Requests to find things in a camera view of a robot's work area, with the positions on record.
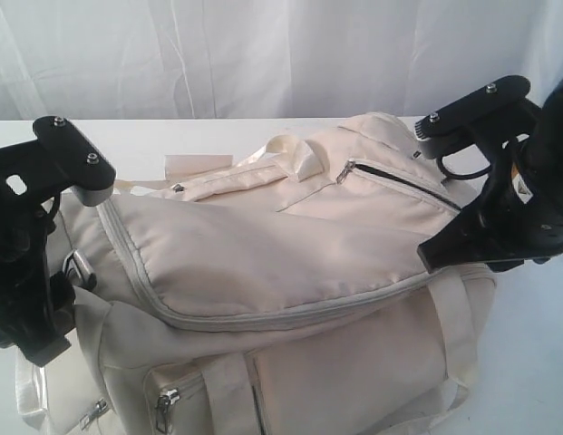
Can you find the cream fabric duffel bag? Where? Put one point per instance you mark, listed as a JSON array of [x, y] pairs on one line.
[[281, 295]]

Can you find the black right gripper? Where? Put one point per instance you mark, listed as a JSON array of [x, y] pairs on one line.
[[518, 215]]

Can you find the white backdrop curtain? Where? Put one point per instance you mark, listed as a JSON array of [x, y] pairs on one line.
[[267, 59]]

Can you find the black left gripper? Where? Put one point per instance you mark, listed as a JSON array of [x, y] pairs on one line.
[[35, 305]]

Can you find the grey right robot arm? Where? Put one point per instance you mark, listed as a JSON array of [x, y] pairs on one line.
[[557, 104]]

